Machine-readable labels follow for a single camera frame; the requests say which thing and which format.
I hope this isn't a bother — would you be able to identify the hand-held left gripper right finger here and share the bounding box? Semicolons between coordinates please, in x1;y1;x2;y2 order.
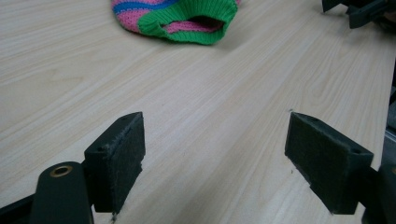
284;111;375;216

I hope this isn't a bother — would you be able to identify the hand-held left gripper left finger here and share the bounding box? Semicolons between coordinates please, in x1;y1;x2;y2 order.
83;111;147;216

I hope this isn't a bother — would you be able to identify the striped knitted pet sweater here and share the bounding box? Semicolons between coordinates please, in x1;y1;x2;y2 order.
110;0;242;47

